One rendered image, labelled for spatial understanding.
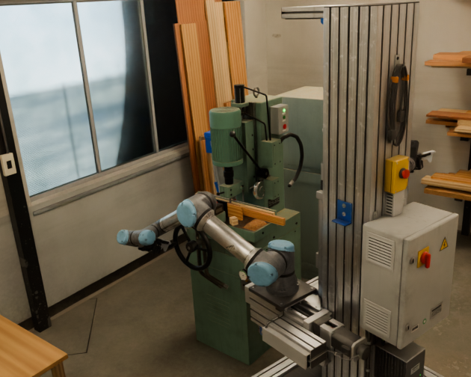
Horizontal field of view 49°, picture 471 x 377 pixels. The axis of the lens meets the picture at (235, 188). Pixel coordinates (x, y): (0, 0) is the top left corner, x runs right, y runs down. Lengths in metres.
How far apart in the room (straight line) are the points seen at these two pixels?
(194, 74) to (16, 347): 2.56
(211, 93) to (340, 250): 2.67
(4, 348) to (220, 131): 1.54
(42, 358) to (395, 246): 1.70
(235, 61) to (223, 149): 2.08
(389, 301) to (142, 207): 2.65
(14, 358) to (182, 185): 2.38
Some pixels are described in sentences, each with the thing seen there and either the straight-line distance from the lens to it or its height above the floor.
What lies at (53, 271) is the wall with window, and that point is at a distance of 3.93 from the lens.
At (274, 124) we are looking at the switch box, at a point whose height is 1.38.
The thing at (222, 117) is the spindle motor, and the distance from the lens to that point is 2.82.
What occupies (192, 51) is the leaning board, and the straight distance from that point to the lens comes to 4.41.
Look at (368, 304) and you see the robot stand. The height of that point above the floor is 0.89.
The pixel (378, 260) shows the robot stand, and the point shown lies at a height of 1.11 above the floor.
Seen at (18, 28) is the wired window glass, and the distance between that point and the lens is 3.65.
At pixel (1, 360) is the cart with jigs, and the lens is 2.82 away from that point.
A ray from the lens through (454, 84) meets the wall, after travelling 4.79.
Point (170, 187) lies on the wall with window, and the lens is 4.53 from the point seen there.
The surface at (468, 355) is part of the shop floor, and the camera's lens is 3.55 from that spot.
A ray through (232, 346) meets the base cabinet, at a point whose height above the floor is 0.08.
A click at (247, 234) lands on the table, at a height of 0.88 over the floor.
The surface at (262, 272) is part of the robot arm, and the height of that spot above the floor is 1.00.
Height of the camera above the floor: 2.07
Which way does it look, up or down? 20 degrees down
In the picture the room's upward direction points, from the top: 3 degrees counter-clockwise
